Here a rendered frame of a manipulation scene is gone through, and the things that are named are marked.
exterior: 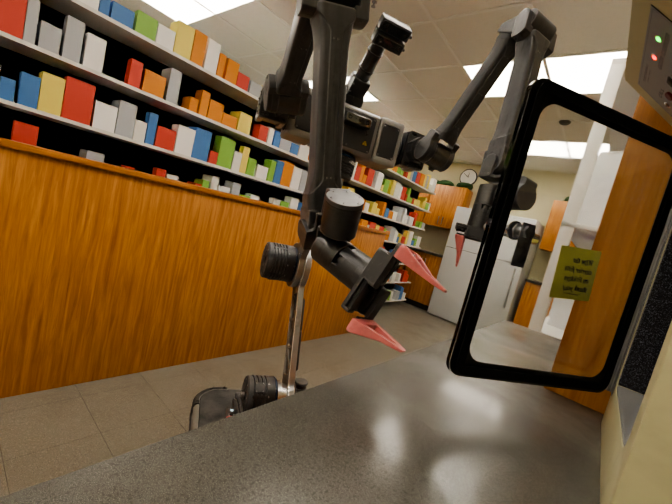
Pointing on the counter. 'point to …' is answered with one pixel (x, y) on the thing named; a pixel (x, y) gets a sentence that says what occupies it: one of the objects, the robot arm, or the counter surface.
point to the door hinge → (640, 303)
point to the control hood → (643, 45)
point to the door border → (496, 226)
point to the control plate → (656, 85)
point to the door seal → (506, 224)
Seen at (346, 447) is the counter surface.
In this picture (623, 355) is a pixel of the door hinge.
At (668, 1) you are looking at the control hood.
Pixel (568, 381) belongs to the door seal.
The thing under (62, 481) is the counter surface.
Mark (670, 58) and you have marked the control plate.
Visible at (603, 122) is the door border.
